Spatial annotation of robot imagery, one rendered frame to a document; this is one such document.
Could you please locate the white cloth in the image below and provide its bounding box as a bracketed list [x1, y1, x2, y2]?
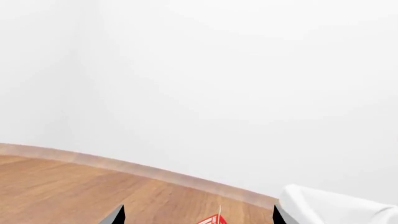
[277, 184, 398, 224]

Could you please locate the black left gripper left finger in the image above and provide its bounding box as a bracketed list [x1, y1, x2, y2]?
[98, 204, 126, 224]

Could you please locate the red and white carton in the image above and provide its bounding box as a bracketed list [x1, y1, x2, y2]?
[197, 205, 231, 224]

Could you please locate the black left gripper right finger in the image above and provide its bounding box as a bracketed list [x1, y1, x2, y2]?
[272, 204, 293, 224]

